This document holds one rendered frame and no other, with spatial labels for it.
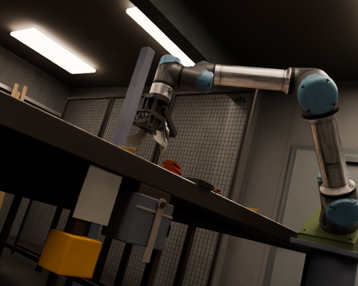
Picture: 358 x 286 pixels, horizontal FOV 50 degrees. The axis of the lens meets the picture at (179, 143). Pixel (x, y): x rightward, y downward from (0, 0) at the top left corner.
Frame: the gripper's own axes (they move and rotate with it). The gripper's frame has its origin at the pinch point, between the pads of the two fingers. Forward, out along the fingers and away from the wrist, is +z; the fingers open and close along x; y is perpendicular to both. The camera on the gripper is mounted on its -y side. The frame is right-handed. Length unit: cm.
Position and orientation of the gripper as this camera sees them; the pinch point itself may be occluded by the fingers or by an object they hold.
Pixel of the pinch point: (146, 156)
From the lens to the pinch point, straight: 125.5
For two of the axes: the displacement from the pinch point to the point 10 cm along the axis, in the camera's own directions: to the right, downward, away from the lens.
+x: 7.6, 0.6, -6.5
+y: -5.9, -3.5, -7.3
